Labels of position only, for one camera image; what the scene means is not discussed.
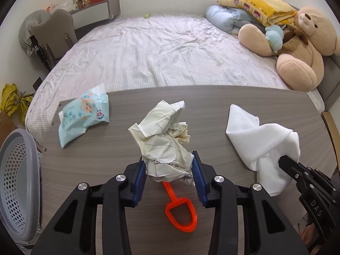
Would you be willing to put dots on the beige teddy bear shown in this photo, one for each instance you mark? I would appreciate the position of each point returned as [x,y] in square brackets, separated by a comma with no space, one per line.
[300,55]

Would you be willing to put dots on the yellow sack with green print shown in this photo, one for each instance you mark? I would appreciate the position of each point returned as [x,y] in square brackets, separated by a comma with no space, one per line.
[25,106]

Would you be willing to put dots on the grey and white wall desk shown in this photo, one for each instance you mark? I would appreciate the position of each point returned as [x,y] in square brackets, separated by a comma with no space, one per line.
[93,13]

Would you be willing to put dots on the yellow plastic bag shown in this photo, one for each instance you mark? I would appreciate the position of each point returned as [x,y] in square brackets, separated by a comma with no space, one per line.
[8,97]

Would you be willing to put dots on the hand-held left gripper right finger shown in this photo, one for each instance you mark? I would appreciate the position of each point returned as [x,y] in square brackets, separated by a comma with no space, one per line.
[199,183]

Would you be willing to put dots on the beige chair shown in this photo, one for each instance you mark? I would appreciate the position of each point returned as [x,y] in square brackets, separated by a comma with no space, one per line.
[58,29]

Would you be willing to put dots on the brown cardboard box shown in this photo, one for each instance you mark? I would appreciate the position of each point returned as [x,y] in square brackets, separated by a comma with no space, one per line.
[6,123]

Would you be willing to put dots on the white cloth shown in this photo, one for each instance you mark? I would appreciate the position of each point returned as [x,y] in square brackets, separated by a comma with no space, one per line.
[255,143]

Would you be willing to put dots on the grey perforated plastic basket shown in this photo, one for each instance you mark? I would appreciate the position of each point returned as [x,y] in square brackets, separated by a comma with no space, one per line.
[16,164]

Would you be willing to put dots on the bed with pale checked sheet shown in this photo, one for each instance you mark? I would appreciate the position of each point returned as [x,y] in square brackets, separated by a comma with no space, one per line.
[159,53]

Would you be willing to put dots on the yellow folded blanket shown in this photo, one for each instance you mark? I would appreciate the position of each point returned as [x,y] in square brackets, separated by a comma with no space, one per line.
[255,4]

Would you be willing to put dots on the light blue quilt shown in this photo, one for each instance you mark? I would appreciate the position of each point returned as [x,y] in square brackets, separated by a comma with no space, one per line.
[225,18]

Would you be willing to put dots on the paper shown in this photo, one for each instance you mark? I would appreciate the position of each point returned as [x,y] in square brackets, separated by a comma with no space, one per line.
[162,135]

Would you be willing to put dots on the blue plush toy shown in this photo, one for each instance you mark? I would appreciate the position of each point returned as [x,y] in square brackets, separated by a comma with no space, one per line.
[275,35]

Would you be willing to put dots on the grey cloth on chair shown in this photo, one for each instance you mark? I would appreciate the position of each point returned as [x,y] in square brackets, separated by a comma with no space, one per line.
[26,29]

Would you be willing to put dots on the wall socket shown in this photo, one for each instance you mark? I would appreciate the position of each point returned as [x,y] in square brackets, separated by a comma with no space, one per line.
[37,83]

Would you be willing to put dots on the orange plastic scoop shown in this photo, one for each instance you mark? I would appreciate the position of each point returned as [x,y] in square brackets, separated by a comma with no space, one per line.
[169,191]

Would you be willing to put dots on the colourful picture box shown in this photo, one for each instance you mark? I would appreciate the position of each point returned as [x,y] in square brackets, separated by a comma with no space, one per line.
[82,0]

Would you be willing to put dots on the light blue wet wipes packet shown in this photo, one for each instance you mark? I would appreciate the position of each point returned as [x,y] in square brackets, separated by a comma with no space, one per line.
[82,114]

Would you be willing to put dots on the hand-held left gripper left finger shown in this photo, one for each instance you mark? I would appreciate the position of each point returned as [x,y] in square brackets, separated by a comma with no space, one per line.
[139,183]

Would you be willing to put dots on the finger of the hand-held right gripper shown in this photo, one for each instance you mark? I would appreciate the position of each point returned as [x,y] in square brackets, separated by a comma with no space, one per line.
[289,164]

